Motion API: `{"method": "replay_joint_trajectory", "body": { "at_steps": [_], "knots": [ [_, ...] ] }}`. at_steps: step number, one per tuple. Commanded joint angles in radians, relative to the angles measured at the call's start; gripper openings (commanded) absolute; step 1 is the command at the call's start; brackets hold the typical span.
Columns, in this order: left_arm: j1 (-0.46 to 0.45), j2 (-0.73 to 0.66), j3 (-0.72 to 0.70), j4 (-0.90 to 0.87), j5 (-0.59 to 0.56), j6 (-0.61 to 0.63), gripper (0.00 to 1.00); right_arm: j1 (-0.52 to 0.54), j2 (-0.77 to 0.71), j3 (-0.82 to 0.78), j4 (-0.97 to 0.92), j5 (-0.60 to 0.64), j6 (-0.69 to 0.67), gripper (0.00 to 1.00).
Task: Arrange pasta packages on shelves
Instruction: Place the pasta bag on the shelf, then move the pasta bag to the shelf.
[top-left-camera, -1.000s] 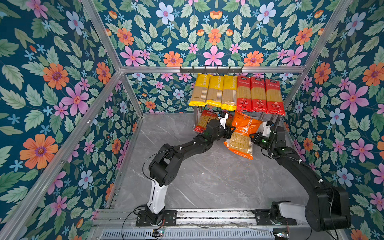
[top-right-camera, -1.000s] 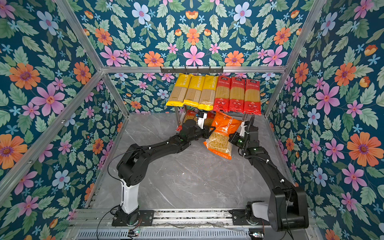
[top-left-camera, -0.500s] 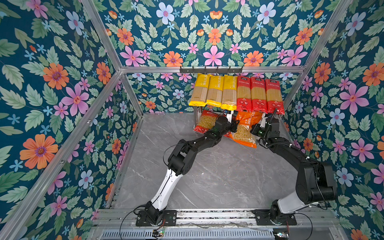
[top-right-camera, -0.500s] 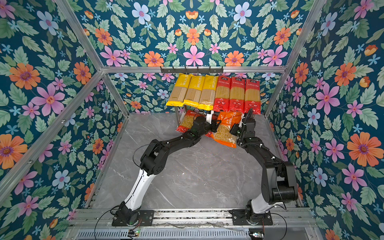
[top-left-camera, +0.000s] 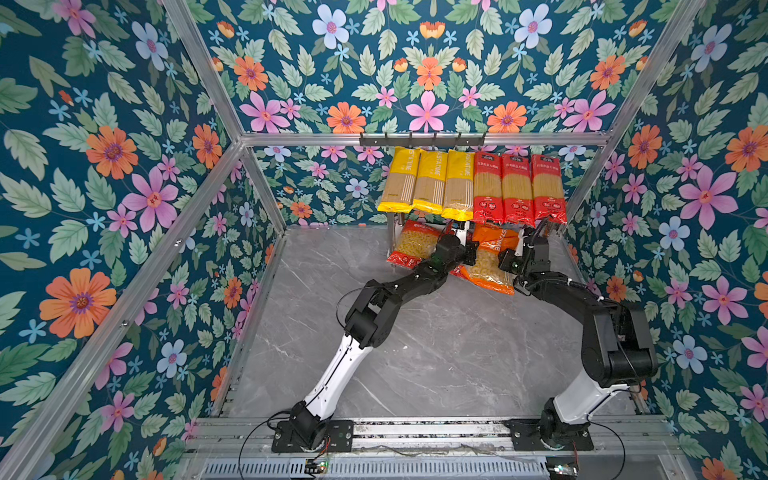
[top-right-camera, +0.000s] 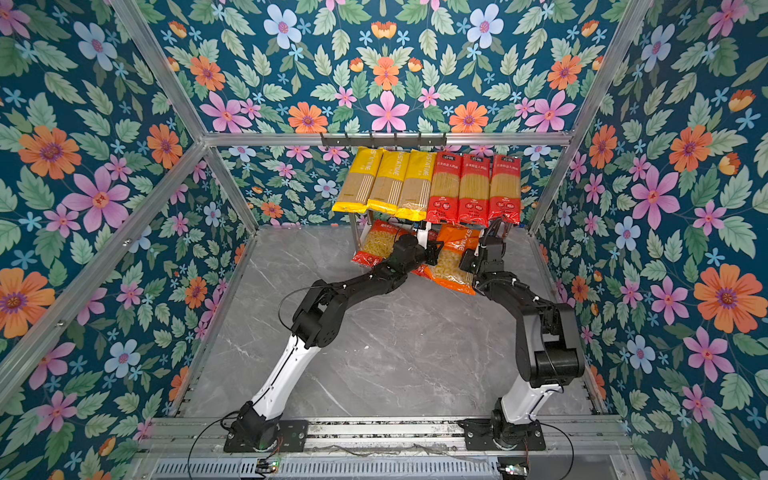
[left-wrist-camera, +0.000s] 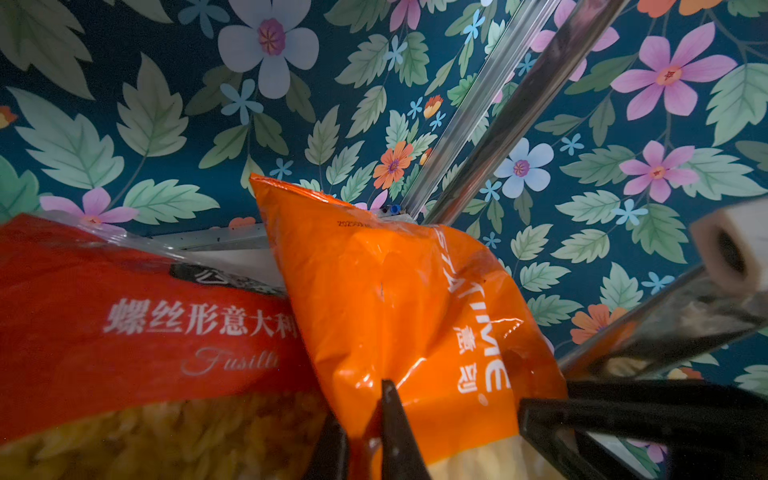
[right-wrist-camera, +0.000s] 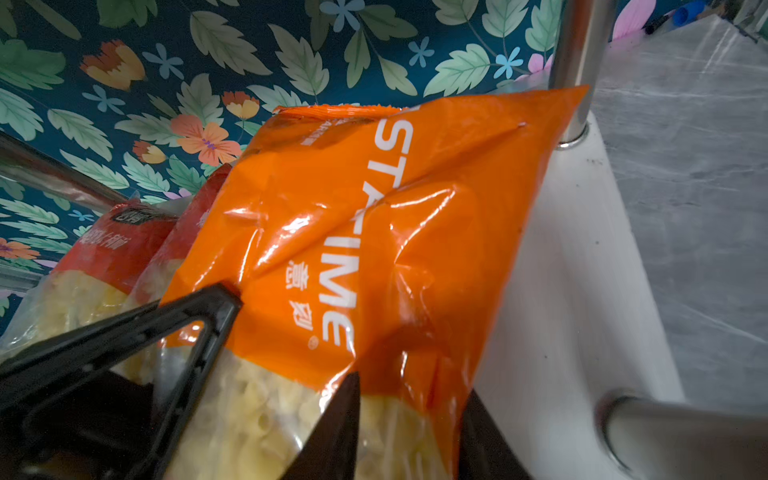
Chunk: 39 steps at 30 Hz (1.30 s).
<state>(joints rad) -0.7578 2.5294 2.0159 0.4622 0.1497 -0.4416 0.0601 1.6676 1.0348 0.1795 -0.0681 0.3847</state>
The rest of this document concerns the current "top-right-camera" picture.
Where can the orange macaroni bag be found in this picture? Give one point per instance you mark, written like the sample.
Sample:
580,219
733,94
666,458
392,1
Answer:
447,272

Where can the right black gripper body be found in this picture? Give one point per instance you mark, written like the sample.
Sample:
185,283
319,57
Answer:
495,234

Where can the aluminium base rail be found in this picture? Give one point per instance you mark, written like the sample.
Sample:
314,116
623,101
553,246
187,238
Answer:
563,447

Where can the red macaroni bag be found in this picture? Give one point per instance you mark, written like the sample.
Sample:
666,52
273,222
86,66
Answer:
378,243
425,270

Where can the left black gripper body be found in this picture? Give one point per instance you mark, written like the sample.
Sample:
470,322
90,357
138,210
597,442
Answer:
420,257

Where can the yellow spaghetti package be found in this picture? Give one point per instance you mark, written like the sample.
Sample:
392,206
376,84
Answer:
416,189
359,181
389,181

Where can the black wall hook rack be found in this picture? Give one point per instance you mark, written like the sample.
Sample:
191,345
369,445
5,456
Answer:
382,140

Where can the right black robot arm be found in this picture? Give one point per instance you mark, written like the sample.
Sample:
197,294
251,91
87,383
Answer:
547,350

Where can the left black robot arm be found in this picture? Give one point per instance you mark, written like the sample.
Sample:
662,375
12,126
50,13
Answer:
316,324

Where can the red spaghetti package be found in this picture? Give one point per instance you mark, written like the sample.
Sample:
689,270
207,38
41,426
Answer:
443,203
505,201
474,190

